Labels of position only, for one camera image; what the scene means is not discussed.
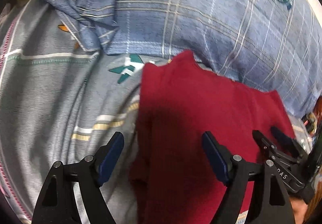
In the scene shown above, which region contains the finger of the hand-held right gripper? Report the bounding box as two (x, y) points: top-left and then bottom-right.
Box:
(252, 130), (280, 164)
(270, 126), (303, 155)

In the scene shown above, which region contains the red fleece garment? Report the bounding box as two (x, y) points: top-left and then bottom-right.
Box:
(129, 50), (297, 224)

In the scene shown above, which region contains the blue plaid blanket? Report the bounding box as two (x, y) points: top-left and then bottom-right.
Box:
(40, 0), (322, 119)

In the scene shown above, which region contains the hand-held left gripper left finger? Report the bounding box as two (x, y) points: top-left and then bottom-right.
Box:
(32, 131), (125, 224)

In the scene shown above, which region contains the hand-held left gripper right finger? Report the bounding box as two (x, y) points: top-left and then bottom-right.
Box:
(202, 131), (295, 224)

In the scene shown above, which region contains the person's right hand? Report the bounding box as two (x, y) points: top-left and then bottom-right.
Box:
(289, 189), (322, 224)

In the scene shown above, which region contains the grey printed bed sheet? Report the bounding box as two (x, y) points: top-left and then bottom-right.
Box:
(0, 0), (317, 224)

